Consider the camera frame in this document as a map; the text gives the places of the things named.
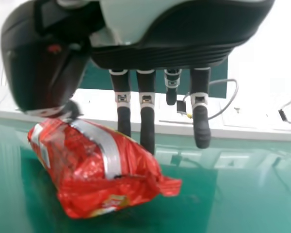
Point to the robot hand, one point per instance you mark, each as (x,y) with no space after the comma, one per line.
(160,36)

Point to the red biscuit packet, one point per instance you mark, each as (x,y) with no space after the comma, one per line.
(87,170)

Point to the small black plug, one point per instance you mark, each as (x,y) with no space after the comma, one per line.
(181,106)

